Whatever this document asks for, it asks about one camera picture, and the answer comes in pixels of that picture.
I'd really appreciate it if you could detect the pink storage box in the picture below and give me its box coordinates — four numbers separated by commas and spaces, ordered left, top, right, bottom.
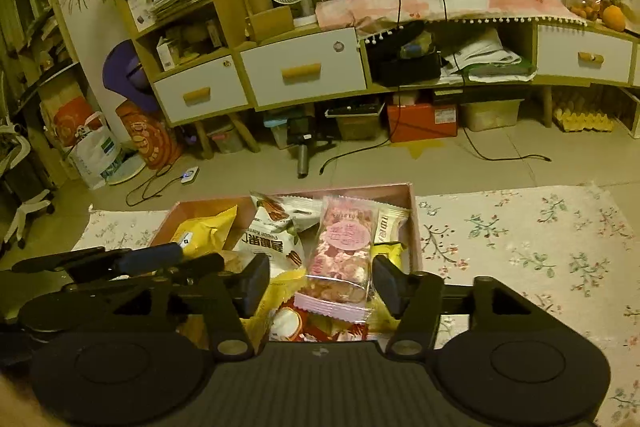
150, 180, 423, 343

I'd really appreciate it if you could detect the pink snack packet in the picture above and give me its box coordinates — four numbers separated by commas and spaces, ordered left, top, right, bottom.
294, 196, 377, 323

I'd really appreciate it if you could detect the yellow egg carton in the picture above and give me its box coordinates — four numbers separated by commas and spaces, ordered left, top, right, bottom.
552, 107, 615, 132

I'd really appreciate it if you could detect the wooden desk organizer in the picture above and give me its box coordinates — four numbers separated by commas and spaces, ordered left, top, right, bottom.
247, 5, 295, 42

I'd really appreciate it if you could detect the small yellow snack packet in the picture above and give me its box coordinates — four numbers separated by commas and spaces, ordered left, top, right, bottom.
372, 242, 405, 272

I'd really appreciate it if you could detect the round white scale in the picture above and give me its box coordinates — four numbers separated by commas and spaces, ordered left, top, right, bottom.
107, 154, 146, 185

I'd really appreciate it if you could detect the white snack packet red label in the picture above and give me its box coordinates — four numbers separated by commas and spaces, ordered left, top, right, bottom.
372, 207, 410, 248

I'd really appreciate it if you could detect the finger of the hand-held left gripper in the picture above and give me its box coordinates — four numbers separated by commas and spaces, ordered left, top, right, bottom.
62, 253, 226, 295
11, 243, 185, 280

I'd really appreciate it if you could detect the white carton box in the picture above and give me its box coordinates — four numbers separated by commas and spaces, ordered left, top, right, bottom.
156, 36, 176, 70

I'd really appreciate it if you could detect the purple rolled mat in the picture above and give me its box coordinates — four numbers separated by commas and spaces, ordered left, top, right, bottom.
102, 42, 158, 112

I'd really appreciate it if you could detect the pile of papers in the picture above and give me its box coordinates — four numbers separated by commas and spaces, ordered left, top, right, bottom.
440, 27, 536, 82

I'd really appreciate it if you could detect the red patterned bag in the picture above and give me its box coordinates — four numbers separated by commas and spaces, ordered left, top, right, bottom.
116, 101, 182, 170

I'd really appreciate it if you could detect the orange fruit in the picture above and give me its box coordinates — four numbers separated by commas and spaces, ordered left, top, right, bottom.
601, 4, 627, 32

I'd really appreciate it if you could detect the pink cloth with pompoms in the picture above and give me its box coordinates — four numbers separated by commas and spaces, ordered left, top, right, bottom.
315, 0, 588, 35

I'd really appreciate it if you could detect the red cardboard box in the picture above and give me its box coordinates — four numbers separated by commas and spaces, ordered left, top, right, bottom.
387, 102, 458, 142

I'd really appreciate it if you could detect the white office chair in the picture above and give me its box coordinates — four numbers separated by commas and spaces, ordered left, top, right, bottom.
0, 117, 56, 250

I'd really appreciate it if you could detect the floral mat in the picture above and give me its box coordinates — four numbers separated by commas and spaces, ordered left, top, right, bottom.
72, 184, 640, 427

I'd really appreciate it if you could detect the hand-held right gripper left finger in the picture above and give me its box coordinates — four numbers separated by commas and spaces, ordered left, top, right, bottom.
100, 253, 271, 363

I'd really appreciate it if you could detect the red and white snack packet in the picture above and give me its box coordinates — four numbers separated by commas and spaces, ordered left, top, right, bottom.
270, 304, 370, 343

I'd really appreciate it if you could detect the small white drawer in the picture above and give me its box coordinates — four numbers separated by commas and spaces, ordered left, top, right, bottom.
152, 55, 249, 125

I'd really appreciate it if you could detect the clear storage bin dark lid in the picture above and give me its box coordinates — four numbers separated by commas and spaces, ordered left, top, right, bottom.
325, 103, 386, 142

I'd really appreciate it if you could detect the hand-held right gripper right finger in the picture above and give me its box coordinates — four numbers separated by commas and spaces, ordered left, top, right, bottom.
374, 254, 546, 358

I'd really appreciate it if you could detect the blue lidded bin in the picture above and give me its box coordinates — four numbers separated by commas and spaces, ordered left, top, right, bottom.
263, 112, 291, 150

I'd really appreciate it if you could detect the large yellow snack bag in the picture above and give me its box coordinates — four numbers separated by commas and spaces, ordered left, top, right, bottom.
242, 269, 401, 353

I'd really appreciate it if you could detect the white shopping bag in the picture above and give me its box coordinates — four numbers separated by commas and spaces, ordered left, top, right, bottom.
67, 112, 121, 190

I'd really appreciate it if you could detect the black handheld device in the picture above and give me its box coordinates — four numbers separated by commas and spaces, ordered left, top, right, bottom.
286, 117, 336, 178

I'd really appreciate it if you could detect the thin black cable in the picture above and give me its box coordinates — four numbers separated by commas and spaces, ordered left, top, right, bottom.
125, 162, 183, 208

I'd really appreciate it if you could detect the white nut print snack packet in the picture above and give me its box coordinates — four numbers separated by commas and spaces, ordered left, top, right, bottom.
234, 192, 321, 278

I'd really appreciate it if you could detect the small clear bin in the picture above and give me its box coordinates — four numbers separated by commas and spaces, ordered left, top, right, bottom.
207, 127, 246, 154

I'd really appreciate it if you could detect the black bag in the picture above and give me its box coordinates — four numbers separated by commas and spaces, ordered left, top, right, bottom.
367, 27, 443, 85

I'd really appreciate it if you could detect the wide white drawer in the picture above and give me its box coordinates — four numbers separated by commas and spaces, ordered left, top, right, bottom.
240, 27, 368, 110

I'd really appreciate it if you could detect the dark shelf rack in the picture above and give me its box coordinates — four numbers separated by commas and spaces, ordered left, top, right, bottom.
0, 0, 81, 108

